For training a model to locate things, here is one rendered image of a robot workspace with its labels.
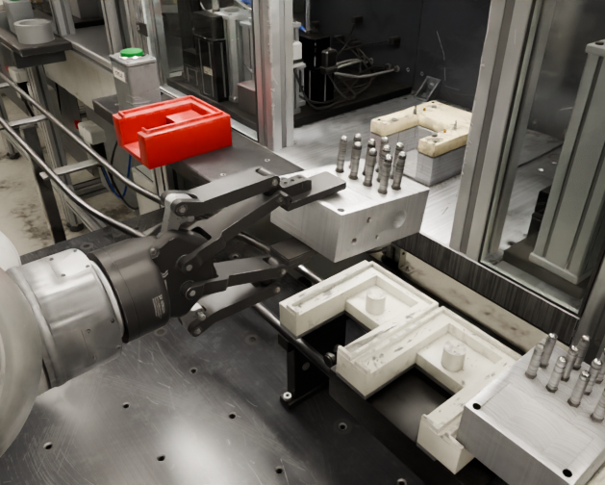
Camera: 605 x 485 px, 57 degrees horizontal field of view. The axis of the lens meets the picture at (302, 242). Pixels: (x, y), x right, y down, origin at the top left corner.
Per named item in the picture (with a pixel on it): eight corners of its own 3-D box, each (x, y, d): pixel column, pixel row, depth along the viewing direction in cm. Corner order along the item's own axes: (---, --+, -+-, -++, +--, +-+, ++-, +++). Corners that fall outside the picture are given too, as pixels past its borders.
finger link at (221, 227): (163, 257, 47) (157, 244, 46) (266, 187, 51) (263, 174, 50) (186, 279, 44) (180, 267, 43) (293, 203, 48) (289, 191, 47)
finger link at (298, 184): (256, 200, 49) (255, 169, 47) (301, 184, 52) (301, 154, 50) (266, 207, 48) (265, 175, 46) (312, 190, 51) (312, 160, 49)
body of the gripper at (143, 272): (133, 368, 42) (236, 318, 47) (113, 278, 38) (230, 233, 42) (95, 317, 47) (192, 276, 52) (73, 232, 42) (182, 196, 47)
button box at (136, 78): (118, 114, 108) (107, 52, 102) (155, 106, 112) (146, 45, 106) (136, 126, 103) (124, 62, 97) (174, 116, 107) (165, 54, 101)
